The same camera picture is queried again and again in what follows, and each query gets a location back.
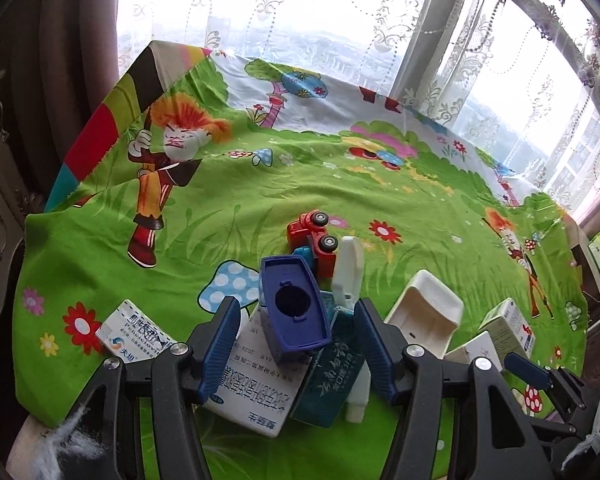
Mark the white moulded tray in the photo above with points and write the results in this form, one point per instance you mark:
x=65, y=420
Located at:
x=430, y=305

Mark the green white medicine box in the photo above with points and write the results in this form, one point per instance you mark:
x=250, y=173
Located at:
x=505, y=327

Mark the red toy truck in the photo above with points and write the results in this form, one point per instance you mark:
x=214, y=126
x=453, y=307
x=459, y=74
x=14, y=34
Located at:
x=307, y=227

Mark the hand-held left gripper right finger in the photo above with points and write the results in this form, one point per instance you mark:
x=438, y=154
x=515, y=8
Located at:
x=375, y=355

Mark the white plastic bottle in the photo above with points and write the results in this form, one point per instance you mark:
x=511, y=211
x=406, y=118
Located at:
x=349, y=265

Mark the large white medicine box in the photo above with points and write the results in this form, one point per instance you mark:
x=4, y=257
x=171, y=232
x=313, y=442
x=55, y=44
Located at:
x=260, y=390

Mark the white lace curtain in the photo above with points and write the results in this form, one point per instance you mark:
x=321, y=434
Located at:
x=280, y=5

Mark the teal carton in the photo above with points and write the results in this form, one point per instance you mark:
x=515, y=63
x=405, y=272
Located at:
x=330, y=380

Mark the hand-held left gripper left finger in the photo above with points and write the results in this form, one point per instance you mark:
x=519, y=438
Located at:
x=219, y=352

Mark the white carton with grey logo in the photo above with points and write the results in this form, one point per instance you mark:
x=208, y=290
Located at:
x=480, y=350

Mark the window frame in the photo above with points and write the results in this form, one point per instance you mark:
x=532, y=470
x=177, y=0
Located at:
x=430, y=35

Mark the white side table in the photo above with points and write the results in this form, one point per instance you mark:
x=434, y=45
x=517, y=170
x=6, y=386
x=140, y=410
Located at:
x=581, y=247

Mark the small white blue medicine box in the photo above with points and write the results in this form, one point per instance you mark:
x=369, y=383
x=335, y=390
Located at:
x=130, y=332

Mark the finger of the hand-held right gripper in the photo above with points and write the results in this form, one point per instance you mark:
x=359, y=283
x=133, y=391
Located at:
x=527, y=371

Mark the green cartoon printed blanket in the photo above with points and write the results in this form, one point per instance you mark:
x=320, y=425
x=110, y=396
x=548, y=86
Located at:
x=330, y=170

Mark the brown curtain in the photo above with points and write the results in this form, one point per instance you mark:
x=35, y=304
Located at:
x=65, y=60

